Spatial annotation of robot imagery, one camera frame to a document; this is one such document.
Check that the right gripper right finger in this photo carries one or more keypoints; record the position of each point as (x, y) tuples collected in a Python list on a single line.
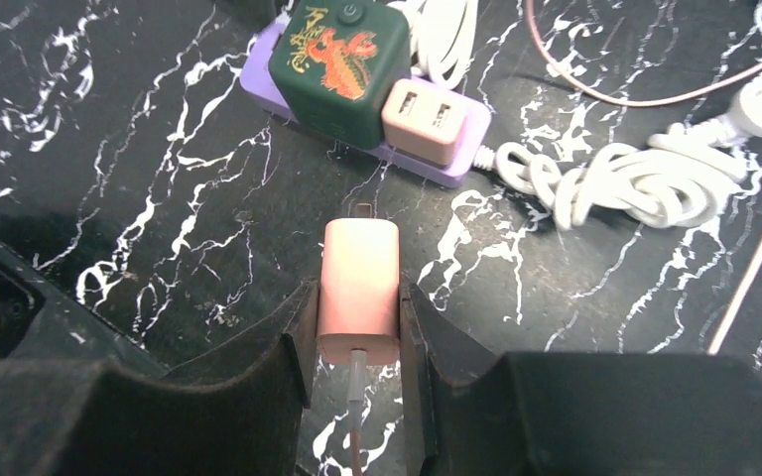
[(468, 411)]

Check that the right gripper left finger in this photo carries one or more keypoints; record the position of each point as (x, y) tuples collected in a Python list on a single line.
[(235, 410)]

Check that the pink charger with cable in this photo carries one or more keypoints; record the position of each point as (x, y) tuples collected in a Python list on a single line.
[(360, 288)]

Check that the small pink adapter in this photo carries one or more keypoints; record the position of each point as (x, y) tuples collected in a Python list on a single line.
[(424, 121)]

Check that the purple power strip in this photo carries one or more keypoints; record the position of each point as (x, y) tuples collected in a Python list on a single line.
[(256, 80)]

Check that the green power adapter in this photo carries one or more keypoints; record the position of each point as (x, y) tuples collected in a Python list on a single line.
[(335, 65)]

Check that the white plug with cord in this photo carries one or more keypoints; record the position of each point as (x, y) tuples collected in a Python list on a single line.
[(683, 178)]

